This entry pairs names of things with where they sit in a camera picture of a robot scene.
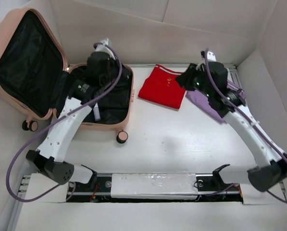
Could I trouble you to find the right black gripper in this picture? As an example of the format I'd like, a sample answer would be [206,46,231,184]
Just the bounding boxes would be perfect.
[175,63,213,98]

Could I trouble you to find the purple shorts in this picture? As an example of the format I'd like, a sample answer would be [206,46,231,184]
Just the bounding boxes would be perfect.
[186,80,246,124]

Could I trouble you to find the red shirt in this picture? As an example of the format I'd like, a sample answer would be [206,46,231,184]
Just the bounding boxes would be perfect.
[138,64,186,110]

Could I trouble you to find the white blue packet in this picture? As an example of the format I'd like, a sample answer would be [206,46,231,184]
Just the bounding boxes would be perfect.
[93,103,101,121]

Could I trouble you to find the pink hard-shell suitcase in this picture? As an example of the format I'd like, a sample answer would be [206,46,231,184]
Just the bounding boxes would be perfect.
[0,8,134,143]

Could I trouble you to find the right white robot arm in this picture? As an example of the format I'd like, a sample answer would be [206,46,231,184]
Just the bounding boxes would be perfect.
[175,62,287,192]

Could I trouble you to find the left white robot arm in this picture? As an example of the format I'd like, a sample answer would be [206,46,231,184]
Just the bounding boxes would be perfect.
[26,51,123,191]

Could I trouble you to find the white foam cover block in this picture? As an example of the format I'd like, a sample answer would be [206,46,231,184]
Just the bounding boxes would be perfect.
[110,173,199,200]

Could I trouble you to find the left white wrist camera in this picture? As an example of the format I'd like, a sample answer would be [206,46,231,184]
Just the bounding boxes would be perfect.
[94,38,115,60]

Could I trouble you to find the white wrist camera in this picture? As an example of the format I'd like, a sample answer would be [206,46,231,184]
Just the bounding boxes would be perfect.
[199,51,216,66]
[94,38,115,60]

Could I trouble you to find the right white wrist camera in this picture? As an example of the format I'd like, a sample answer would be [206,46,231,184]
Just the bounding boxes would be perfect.
[199,51,216,66]

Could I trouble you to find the aluminium frame rail right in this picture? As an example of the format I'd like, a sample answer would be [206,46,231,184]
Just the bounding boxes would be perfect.
[229,64,241,88]

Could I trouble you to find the aluminium frame rail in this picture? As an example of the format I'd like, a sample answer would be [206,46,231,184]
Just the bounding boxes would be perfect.
[229,64,241,88]
[18,175,31,196]

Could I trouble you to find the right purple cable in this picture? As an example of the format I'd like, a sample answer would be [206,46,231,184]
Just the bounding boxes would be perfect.
[204,48,287,205]

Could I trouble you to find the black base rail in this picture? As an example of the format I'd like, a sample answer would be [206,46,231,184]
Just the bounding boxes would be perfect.
[66,173,243,203]

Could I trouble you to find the aluminium frame rail left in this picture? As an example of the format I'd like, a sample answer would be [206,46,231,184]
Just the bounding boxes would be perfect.
[18,175,31,196]

